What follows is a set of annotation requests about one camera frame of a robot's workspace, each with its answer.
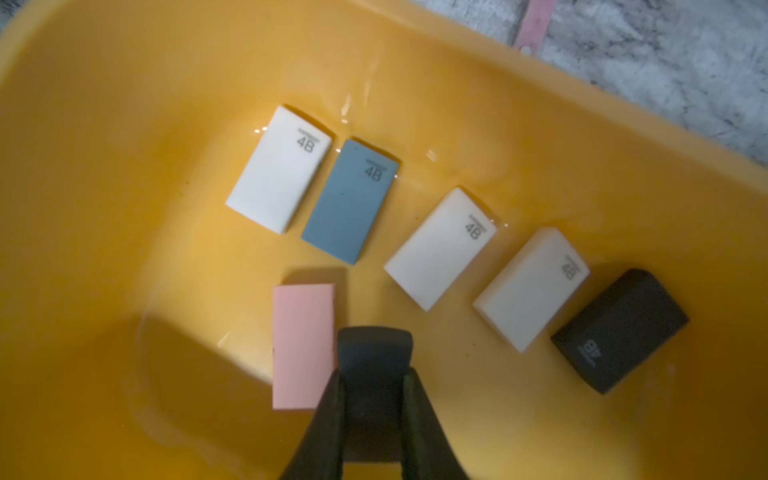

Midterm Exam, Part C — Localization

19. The pink eraser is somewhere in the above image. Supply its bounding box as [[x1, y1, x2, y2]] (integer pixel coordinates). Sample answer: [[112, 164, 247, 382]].
[[272, 284, 335, 410]]

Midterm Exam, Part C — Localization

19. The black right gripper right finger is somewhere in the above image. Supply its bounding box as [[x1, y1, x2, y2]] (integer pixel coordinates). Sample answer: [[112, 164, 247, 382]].
[[400, 368, 468, 479]]

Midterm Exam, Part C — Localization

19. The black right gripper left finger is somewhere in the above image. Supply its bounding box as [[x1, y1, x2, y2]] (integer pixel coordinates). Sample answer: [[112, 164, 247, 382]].
[[280, 370, 346, 480]]

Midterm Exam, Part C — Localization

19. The yellow plastic storage box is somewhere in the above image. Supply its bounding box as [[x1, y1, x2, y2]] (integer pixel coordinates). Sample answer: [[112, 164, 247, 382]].
[[1, 1, 767, 479]]

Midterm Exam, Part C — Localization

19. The blue eraser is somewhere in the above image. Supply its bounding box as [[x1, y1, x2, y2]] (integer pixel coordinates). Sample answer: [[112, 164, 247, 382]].
[[301, 139, 399, 265]]

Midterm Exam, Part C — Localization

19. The white eraser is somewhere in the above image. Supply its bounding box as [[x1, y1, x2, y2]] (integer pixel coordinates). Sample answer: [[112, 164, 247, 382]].
[[473, 227, 590, 353], [384, 187, 496, 311], [226, 106, 332, 234]]

